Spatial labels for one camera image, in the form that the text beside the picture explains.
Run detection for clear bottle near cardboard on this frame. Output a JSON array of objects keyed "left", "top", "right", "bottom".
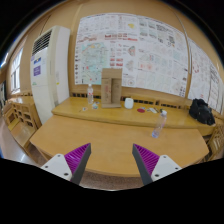
[{"left": 87, "top": 84, "right": 93, "bottom": 104}]

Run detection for right wall poster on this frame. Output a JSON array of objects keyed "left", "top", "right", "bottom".
[{"left": 188, "top": 39, "right": 224, "bottom": 113}]

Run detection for red round lid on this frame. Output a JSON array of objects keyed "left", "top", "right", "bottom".
[{"left": 137, "top": 108, "right": 145, "bottom": 113}]

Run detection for black bag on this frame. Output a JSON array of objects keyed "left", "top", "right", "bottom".
[{"left": 189, "top": 99, "right": 215, "bottom": 126}]

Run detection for window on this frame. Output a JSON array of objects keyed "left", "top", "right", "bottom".
[{"left": 11, "top": 49, "right": 23, "bottom": 93}]

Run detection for brown cardboard stand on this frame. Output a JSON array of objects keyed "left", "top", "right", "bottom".
[{"left": 101, "top": 68, "right": 122, "bottom": 108}]

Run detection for wooden bench left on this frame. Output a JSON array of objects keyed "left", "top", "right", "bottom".
[{"left": 3, "top": 96, "right": 41, "bottom": 149}]

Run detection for clear plastic water bottle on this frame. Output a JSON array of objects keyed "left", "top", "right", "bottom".
[{"left": 152, "top": 110, "right": 167, "bottom": 138}]

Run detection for white cup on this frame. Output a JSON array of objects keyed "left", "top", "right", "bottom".
[{"left": 124, "top": 98, "right": 134, "bottom": 109}]

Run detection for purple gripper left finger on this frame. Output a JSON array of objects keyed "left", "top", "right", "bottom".
[{"left": 42, "top": 143, "right": 91, "bottom": 185}]

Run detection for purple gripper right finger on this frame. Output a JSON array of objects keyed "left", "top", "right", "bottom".
[{"left": 132, "top": 144, "right": 181, "bottom": 185}]

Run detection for white standing air conditioner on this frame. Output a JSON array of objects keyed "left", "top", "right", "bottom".
[{"left": 30, "top": 26, "right": 70, "bottom": 124}]

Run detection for large wall poster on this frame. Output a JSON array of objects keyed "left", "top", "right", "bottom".
[{"left": 74, "top": 13, "right": 188, "bottom": 97}]

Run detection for small items on table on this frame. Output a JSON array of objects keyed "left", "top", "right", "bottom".
[{"left": 147, "top": 108, "right": 159, "bottom": 114}]

